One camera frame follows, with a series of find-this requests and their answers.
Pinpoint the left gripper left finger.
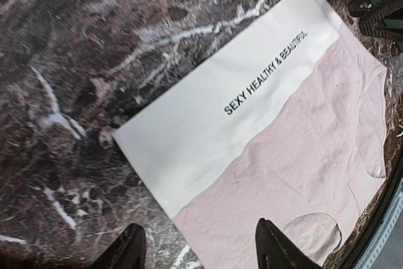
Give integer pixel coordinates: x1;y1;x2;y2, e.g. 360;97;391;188
99;223;146;268

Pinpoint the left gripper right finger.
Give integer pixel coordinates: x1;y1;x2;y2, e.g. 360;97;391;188
255;218;321;269

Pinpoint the pink white underwear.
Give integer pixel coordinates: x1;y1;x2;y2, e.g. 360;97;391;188
114;0;387;268

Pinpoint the black front table rail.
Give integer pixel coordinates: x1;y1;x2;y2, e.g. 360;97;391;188
321;155;403;269

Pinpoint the white slotted cable duct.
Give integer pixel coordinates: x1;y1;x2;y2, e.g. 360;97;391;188
353;181;402;268

